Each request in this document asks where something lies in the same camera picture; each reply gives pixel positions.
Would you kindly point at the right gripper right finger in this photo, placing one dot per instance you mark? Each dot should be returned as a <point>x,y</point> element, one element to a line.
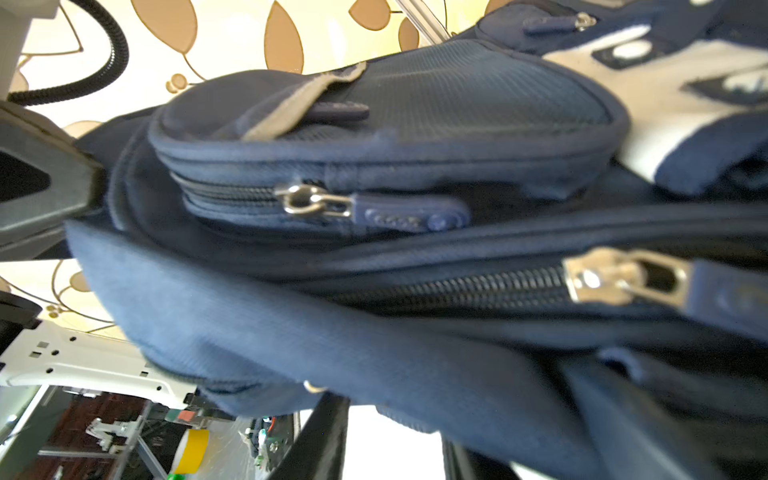
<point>462,464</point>

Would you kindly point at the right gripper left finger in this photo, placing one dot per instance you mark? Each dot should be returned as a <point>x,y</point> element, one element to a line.
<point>318,453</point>

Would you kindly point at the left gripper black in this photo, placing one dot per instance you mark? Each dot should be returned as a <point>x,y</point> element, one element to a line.
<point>45,181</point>

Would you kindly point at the navy blue student backpack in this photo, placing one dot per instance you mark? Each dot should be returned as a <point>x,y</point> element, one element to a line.
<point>545,238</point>

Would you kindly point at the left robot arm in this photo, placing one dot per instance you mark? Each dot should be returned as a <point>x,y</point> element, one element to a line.
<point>51,52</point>

